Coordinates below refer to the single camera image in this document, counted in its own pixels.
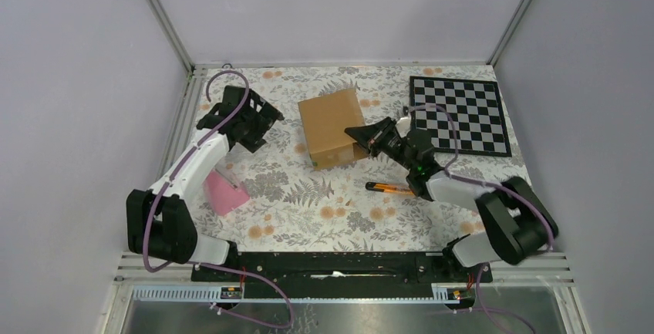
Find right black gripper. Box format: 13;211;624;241
344;117;416;173

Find brown cardboard express box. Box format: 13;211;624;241
298;88;367;170

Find orange black utility knife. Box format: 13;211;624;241
365;181;414;196

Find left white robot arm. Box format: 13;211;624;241
126;86;284;281

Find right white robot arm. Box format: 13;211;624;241
344;117;558;282

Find floral patterned table mat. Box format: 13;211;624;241
187;66;496;251

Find pink plastic bag package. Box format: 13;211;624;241
203;169;250;216

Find black white chessboard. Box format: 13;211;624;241
409;76;512;157

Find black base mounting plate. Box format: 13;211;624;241
191;251;493;291

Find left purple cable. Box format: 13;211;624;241
142;69;296;331

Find grey slotted cable duct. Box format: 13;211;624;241
132;283;459;304

